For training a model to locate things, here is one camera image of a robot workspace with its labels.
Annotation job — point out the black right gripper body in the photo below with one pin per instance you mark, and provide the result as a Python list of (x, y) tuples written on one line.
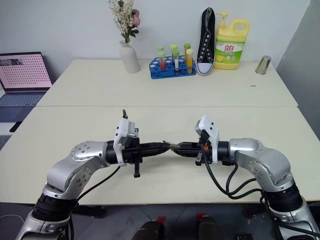
[(200, 155)]

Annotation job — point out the open laptop with pink screen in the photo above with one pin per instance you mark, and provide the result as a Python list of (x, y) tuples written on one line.
[(23, 72)]

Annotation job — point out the yellow capped orange liquid tube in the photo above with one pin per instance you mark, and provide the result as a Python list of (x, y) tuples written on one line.
[(190, 61)]

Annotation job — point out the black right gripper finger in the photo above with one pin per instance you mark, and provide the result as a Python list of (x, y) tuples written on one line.
[(188, 153), (190, 146)]

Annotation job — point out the green capped orange liquid tube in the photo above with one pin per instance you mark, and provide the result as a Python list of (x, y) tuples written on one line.
[(187, 46)]

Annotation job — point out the yellow-green capped test tube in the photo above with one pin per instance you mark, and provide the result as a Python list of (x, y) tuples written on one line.
[(173, 47)]

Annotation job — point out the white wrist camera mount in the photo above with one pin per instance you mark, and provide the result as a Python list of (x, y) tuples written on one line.
[(211, 131), (122, 136)]

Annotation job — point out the small silver key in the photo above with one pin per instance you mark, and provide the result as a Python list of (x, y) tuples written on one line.
[(166, 142)]

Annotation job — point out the green capped test tube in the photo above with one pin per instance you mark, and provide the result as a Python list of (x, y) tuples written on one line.
[(160, 47)]

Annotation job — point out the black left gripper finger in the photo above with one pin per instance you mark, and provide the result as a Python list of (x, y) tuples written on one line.
[(153, 152), (155, 146)]

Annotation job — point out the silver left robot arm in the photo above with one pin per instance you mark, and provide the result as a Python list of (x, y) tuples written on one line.
[(75, 170)]

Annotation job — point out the white ceramic vase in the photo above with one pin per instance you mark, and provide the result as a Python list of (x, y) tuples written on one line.
[(130, 58)]

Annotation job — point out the blue test tube rack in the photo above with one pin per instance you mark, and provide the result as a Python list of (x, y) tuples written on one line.
[(170, 73)]

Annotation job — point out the green capped white label tube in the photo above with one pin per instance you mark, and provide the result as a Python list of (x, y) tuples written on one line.
[(176, 61)]

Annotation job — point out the green capped red liquid tube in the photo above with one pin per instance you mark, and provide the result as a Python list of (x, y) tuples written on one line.
[(162, 60)]

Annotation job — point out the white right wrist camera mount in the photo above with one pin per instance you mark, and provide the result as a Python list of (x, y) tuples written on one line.
[(211, 131)]

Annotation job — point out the brass padlock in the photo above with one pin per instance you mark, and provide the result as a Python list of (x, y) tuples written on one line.
[(174, 147)]

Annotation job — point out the dried flower bouquet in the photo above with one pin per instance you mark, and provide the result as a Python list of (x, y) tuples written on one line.
[(125, 17)]

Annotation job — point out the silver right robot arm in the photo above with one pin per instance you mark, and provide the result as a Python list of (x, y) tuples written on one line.
[(265, 162)]

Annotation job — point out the black canvas sneaker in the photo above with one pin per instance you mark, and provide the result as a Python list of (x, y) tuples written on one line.
[(206, 50)]

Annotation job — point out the yellow detergent pump bottle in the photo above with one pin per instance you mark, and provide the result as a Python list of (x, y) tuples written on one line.
[(228, 50)]

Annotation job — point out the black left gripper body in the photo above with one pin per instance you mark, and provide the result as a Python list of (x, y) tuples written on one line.
[(132, 153)]

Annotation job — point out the small black flat object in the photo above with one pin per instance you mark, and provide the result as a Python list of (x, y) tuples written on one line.
[(15, 126)]

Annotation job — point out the silver metal cup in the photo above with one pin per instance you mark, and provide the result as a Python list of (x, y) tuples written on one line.
[(263, 65)]

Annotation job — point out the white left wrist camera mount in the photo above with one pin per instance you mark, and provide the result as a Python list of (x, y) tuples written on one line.
[(122, 136)]

